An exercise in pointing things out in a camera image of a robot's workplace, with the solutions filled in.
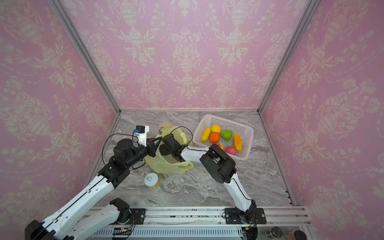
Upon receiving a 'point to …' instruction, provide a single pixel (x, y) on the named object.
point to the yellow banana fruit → (205, 134)
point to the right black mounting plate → (232, 216)
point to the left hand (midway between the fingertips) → (162, 139)
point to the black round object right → (299, 235)
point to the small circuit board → (121, 231)
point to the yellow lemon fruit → (216, 128)
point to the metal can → (274, 233)
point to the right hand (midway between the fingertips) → (166, 143)
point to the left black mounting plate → (137, 216)
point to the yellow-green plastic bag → (164, 164)
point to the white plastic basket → (201, 123)
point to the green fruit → (227, 135)
